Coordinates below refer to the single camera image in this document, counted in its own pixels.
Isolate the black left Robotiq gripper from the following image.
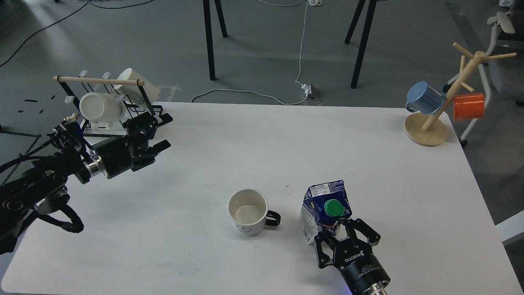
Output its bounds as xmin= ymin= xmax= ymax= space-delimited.
xmin=92 ymin=113 xmax=173 ymax=179

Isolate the white office chair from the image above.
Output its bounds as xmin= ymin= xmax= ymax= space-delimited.
xmin=458 ymin=0 xmax=524 ymax=148

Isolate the wooden mug tree stand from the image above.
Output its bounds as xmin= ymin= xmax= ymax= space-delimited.
xmin=404 ymin=43 xmax=516 ymax=146

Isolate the orange mug on tree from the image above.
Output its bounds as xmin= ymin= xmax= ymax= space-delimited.
xmin=453 ymin=93 xmax=485 ymax=121

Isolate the black wire dish rack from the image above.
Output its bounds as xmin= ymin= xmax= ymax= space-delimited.
xmin=54 ymin=68 xmax=163 ymax=136

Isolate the white smiley face mug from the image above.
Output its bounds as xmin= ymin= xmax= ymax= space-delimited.
xmin=228 ymin=189 xmax=281 ymax=236

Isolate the black floor cable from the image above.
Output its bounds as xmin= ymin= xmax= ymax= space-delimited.
xmin=0 ymin=0 xmax=154 ymax=68

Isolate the white power cable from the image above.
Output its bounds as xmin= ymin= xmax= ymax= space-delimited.
xmin=190 ymin=0 xmax=324 ymax=106

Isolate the white mug lying in rack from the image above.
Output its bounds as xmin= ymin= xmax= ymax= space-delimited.
xmin=80 ymin=92 xmax=125 ymax=123

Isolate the blue white milk carton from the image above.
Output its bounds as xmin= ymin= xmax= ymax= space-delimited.
xmin=300 ymin=180 xmax=352 ymax=246

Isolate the black table leg left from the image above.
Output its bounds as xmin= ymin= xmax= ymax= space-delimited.
xmin=203 ymin=0 xmax=229 ymax=81

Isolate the black table leg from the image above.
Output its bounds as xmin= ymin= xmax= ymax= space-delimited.
xmin=344 ymin=0 xmax=378 ymax=89
xmin=203 ymin=0 xmax=229 ymax=81

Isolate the blue mug on tree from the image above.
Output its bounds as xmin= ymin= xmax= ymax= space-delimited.
xmin=405 ymin=82 xmax=446 ymax=115

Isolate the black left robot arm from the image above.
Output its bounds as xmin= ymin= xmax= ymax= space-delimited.
xmin=1 ymin=112 xmax=173 ymax=254

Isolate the white power adapter plug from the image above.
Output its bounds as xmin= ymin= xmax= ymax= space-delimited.
xmin=301 ymin=84 xmax=319 ymax=99

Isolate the black table leg right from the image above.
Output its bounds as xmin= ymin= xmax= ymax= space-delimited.
xmin=344 ymin=0 xmax=378 ymax=89

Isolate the white tilted mug in rack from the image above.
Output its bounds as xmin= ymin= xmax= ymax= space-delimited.
xmin=114 ymin=68 xmax=160 ymax=104

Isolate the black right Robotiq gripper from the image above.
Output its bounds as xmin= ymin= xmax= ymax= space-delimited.
xmin=314 ymin=218 xmax=391 ymax=295

